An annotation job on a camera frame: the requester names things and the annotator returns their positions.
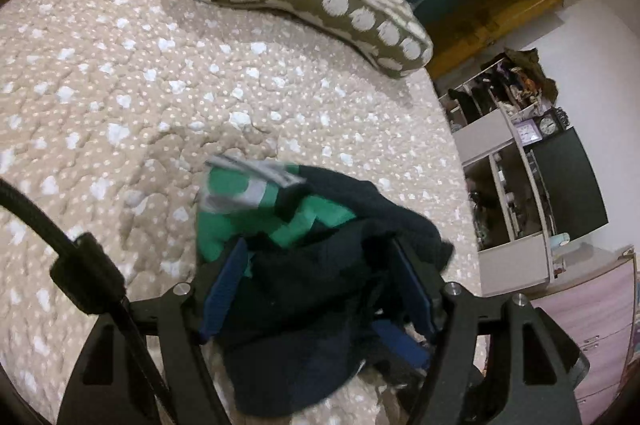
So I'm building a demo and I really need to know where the pink wooden drawer cabinet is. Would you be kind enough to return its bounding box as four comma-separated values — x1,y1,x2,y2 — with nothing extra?
533,249,637,424

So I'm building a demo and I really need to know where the white open shelving unit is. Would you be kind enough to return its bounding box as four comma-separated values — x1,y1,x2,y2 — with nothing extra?
437,56,572,299

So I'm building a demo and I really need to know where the black flat television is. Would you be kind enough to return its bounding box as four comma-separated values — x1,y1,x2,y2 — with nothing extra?
533,128,608,241

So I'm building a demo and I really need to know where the purple square alarm clock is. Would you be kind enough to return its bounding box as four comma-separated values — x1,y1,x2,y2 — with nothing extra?
514,119,544,146

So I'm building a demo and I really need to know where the black round desk clock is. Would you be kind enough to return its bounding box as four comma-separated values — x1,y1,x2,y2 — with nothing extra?
536,107,567,139

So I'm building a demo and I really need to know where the pile of clothes on shelf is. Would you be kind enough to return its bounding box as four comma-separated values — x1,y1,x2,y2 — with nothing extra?
440,48,559,131

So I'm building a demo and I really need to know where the beige dotted quilted bedspread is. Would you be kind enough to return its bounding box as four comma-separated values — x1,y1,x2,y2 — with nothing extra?
0,0,490,425

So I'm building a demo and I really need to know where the black cable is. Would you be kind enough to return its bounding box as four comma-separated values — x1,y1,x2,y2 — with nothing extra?
0,178,177,425

